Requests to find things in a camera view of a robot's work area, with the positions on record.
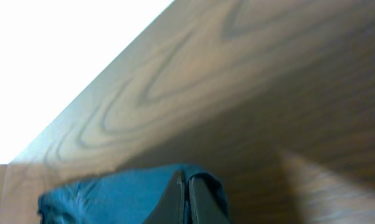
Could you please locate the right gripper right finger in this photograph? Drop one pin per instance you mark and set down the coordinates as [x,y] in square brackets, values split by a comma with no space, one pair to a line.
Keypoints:
[204,208]

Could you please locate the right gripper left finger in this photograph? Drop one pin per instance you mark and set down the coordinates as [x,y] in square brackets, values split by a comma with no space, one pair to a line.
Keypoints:
[170,208]

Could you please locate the dark blue shorts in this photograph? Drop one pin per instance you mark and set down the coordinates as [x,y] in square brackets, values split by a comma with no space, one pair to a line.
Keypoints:
[124,197]

